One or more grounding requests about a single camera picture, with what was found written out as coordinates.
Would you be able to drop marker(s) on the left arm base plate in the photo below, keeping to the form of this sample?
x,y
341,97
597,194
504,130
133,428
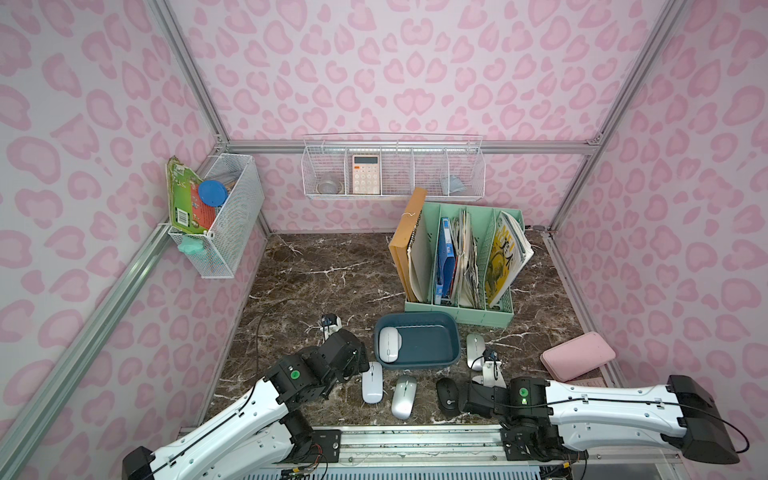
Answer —
x,y
308,446

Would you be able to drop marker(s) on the stack of magazines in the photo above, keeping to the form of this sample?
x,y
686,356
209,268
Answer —
x,y
465,290

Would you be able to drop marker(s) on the blue round lid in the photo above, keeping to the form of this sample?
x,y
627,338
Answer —
x,y
213,193

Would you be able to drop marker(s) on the silver computer mouse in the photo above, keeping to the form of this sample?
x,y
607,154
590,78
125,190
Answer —
x,y
404,397
475,348

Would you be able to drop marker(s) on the teal storage box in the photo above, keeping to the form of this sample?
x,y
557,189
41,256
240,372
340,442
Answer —
x,y
430,340

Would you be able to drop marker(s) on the green file organizer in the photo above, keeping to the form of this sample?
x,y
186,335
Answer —
x,y
482,221

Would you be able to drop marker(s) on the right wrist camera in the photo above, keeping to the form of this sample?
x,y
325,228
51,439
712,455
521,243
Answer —
x,y
491,370

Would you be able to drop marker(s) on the pink calculator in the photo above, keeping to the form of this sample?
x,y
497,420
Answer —
x,y
366,174

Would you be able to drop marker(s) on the pink case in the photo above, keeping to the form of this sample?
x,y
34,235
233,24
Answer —
x,y
577,356

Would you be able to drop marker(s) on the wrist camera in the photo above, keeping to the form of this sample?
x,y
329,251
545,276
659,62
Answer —
x,y
329,324
491,370

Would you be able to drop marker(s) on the yellow comic book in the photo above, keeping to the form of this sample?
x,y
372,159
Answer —
x,y
509,253

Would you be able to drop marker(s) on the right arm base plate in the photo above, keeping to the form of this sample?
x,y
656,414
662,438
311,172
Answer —
x,y
540,444

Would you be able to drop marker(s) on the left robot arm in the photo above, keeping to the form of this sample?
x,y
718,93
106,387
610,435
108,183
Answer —
x,y
263,427

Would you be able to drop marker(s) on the brown cardboard notebook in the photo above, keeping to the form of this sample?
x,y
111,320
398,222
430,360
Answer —
x,y
410,249

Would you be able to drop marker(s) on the green packaged card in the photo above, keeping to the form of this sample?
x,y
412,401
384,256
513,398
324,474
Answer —
x,y
187,212

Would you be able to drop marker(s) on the clear tape roll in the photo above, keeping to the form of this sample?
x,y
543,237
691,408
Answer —
x,y
329,185

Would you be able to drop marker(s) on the blue folder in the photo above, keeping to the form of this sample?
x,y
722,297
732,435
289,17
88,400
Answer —
x,y
445,262

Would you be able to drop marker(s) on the white logo computer mouse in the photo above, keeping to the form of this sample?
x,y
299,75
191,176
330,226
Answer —
x,y
390,343

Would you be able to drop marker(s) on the white wire wall basket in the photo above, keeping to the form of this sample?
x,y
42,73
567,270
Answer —
x,y
405,165

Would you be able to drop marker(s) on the grey small cup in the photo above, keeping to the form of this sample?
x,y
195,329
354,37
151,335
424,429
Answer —
x,y
452,185

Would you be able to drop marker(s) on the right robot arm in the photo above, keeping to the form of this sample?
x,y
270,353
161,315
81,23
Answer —
x,y
544,420

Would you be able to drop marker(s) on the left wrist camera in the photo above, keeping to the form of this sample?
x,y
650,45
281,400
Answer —
x,y
329,324

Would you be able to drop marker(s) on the black computer mouse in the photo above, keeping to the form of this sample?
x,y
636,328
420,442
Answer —
x,y
447,396

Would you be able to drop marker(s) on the mint green clip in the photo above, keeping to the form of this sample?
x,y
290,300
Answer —
x,y
192,246

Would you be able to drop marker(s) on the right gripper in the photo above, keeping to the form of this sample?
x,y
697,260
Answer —
x,y
466,398

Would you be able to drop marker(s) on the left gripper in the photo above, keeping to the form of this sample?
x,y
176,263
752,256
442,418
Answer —
x,y
358,352

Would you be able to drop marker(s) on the white mesh side basket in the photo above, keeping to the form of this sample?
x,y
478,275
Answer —
x,y
234,221

